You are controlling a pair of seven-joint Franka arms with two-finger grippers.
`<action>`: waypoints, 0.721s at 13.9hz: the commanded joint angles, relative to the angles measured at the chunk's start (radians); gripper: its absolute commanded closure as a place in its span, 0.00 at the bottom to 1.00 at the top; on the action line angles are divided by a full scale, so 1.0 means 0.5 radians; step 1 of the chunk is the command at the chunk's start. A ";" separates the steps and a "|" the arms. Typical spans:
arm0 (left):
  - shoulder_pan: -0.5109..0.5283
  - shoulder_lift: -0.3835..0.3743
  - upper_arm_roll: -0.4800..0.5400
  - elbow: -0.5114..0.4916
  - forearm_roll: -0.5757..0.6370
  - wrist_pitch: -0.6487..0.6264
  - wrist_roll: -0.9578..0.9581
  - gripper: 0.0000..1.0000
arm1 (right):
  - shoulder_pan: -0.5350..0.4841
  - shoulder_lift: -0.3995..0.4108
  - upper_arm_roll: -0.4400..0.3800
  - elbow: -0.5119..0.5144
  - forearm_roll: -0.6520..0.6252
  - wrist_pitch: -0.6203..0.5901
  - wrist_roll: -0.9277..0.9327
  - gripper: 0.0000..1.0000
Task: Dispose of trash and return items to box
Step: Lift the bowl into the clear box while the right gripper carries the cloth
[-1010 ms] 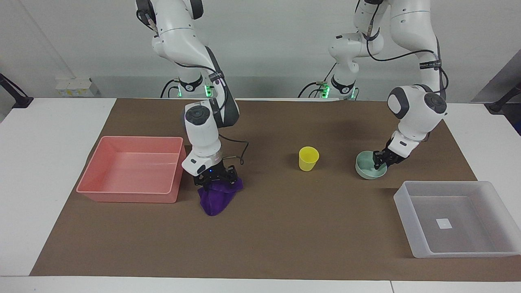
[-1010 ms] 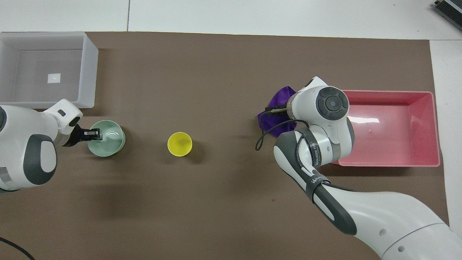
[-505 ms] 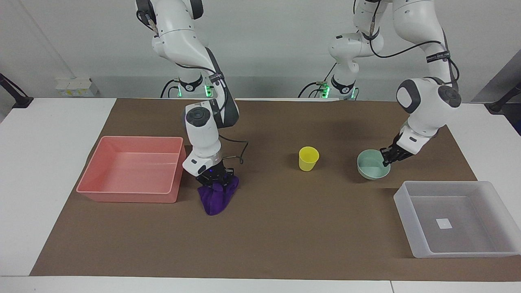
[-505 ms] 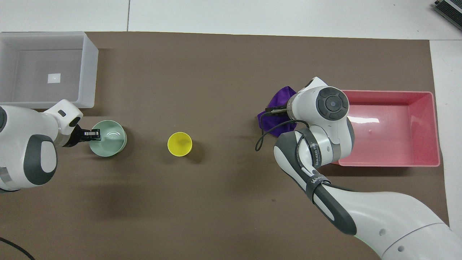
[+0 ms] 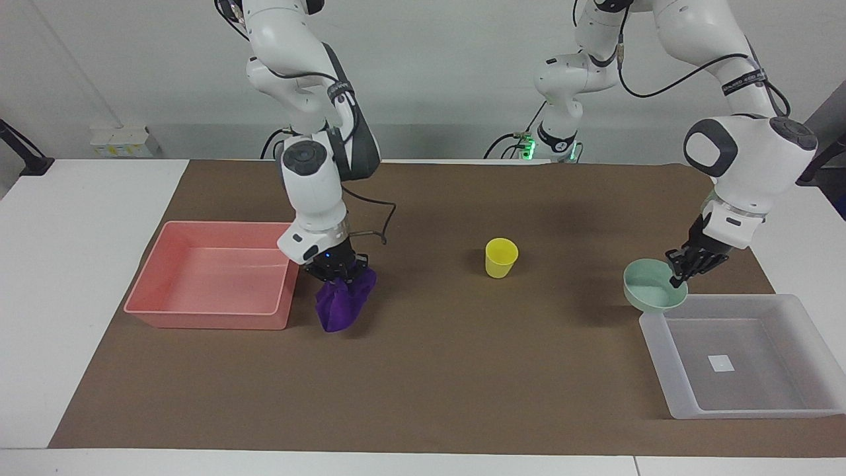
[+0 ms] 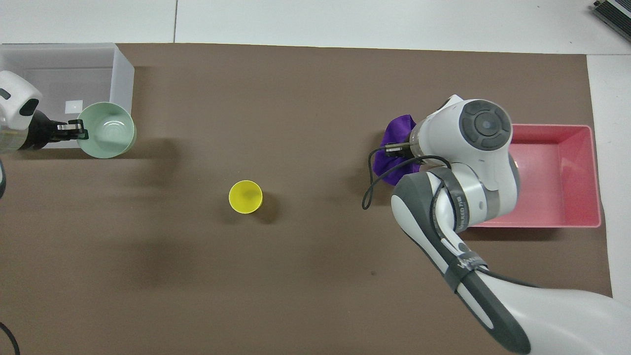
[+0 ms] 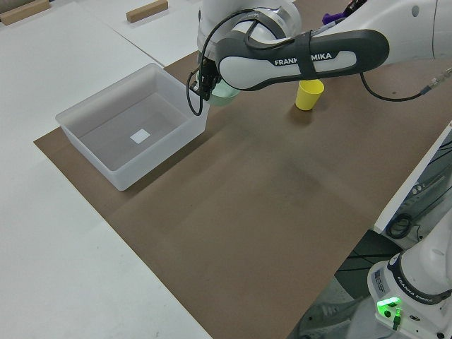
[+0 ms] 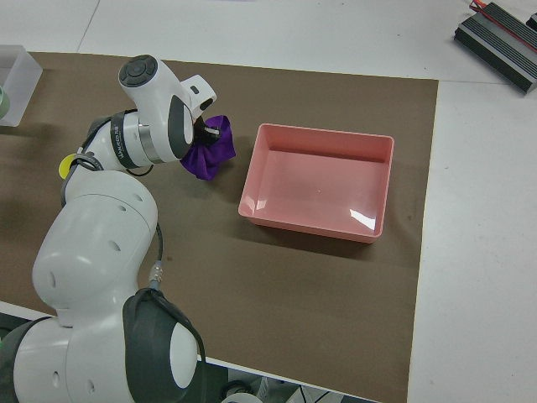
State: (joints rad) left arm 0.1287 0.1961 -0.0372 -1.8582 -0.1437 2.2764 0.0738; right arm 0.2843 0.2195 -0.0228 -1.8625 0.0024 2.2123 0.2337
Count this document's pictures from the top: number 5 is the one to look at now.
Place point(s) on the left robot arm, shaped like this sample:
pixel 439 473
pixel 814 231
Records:
pixel 747 152

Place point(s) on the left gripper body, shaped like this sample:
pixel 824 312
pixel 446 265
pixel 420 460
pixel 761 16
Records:
pixel 699 243

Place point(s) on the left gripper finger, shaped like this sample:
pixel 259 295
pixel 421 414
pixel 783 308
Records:
pixel 678 268
pixel 707 262

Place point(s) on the light green bowl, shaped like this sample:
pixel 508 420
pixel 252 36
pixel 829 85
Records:
pixel 651 291

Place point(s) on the white box on floor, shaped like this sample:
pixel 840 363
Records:
pixel 122 142

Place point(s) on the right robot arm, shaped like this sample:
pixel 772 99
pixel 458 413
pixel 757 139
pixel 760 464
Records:
pixel 310 192

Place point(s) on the yellow plastic cup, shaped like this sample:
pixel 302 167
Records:
pixel 501 259

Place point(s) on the pink plastic box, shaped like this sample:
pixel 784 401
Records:
pixel 218 277

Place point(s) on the purple cloth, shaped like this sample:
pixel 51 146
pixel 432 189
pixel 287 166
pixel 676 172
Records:
pixel 344 304

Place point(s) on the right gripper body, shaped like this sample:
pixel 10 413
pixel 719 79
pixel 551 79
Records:
pixel 334 256

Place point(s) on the translucent white plastic box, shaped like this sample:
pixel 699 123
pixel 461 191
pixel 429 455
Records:
pixel 740 357

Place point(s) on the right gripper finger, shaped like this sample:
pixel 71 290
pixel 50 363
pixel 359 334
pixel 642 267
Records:
pixel 357 266
pixel 322 274

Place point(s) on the white square label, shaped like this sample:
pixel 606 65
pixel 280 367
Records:
pixel 721 363

